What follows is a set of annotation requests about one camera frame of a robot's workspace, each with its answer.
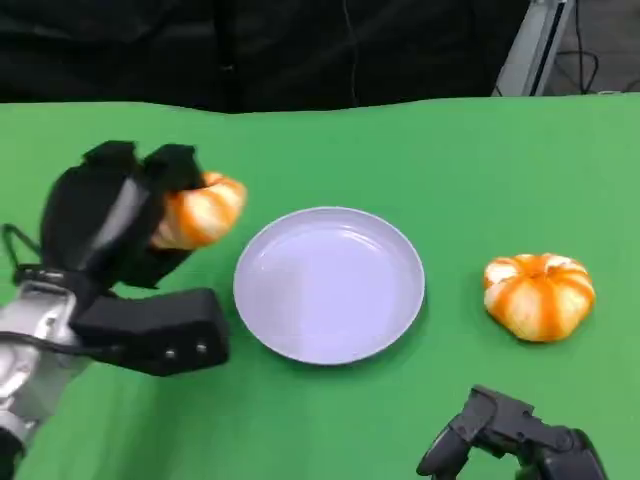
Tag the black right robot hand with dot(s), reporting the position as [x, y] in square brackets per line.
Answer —
[500, 420]

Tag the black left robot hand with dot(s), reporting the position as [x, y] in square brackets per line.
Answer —
[85, 215]

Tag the orange and white bread roll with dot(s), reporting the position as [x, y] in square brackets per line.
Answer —
[540, 300]
[205, 210]

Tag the black backdrop curtain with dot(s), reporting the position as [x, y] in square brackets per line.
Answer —
[150, 50]

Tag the lilac plate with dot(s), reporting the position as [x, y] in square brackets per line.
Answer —
[327, 290]

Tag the green cloth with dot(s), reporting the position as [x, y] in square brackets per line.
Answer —
[400, 165]

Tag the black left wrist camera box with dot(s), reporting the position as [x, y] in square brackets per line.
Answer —
[160, 330]

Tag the white and grey post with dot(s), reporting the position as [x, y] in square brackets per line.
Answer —
[535, 50]

